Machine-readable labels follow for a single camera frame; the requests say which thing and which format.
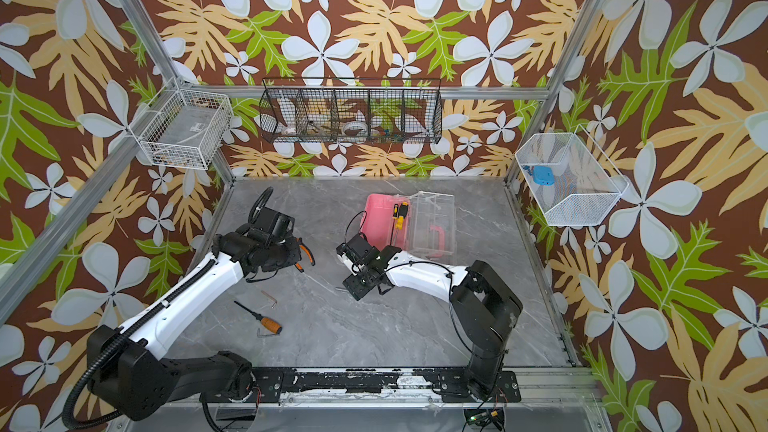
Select orange handled pliers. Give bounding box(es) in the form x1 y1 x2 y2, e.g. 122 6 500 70
295 238 316 273

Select yellow black nut driver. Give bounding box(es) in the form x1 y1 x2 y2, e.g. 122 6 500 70
396 201 409 230

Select pink plastic tool box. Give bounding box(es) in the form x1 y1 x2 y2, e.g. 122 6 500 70
361 191 456 264

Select orange handled screwdriver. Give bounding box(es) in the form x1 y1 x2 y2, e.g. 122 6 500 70
234 301 283 335

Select thin black yellow screwdriver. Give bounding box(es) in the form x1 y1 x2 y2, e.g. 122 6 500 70
388 202 399 245

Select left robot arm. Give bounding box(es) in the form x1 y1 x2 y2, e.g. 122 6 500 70
61 206 302 430

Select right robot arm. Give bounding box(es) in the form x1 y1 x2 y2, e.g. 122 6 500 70
336 233 523 399

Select dark hex key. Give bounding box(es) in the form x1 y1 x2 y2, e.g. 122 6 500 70
257 329 278 337

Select blue object in basket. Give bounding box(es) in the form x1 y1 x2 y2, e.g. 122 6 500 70
530 166 555 186

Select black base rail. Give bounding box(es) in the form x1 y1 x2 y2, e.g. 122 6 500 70
239 366 522 405

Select black wire basket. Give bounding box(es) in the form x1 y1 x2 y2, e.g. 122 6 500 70
256 77 444 144

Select white wire basket left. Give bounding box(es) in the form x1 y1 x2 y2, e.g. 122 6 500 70
133 85 233 170

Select white wire basket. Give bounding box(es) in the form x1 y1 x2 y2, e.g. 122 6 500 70
515 128 629 228
133 85 233 170

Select white wire basket right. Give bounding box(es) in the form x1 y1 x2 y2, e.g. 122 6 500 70
515 128 629 228

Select aluminium frame post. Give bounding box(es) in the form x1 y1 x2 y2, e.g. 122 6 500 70
119 0 234 185

